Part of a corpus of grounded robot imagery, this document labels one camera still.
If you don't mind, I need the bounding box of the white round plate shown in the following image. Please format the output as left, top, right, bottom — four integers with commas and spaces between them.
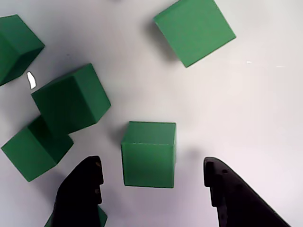
0, 0, 303, 227

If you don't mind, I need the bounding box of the green plastic cube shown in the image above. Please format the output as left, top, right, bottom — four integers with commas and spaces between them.
153, 0, 237, 69
0, 115, 74, 183
121, 121, 177, 189
0, 14, 45, 87
44, 204, 108, 227
30, 63, 112, 140

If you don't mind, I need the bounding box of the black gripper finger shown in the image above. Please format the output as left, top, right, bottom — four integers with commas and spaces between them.
203, 156, 292, 227
51, 155, 105, 227

